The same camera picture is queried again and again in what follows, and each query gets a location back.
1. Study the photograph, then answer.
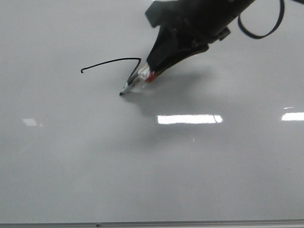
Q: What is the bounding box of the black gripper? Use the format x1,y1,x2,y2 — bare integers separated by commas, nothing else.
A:
145,0,253,75

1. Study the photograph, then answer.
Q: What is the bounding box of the whiteboard marker with black cap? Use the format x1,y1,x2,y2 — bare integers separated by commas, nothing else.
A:
119,63,151,96

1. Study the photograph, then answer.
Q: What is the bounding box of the white glossy whiteboard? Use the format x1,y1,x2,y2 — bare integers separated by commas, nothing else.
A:
0,0,304,223

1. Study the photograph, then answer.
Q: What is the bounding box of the black cable loop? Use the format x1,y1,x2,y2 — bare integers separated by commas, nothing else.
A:
237,0,285,40

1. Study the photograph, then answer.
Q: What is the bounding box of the grey aluminium whiteboard frame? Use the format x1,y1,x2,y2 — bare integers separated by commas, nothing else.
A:
0,219,304,228

